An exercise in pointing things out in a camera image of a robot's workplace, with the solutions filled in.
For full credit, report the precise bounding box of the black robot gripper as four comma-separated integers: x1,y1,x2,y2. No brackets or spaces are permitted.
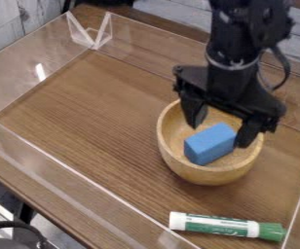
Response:
173,65,287,149

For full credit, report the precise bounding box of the green white marker pen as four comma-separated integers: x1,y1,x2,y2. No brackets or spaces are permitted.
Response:
169,211,287,242

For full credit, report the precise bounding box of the brown wooden bowl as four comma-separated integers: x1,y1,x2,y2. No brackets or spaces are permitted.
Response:
157,100,265,186

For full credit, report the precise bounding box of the black metal stand bracket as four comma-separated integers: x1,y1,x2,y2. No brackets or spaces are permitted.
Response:
13,202,60,249

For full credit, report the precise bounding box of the clear acrylic tray wall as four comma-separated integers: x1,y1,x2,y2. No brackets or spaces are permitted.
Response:
0,6,300,249

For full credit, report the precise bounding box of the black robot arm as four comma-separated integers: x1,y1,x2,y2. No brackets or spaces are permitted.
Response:
174,0,295,148

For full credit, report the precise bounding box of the blue foam block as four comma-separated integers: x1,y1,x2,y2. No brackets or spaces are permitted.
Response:
184,123,236,166

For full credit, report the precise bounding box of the black cable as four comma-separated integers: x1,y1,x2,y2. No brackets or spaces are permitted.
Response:
0,220,49,249

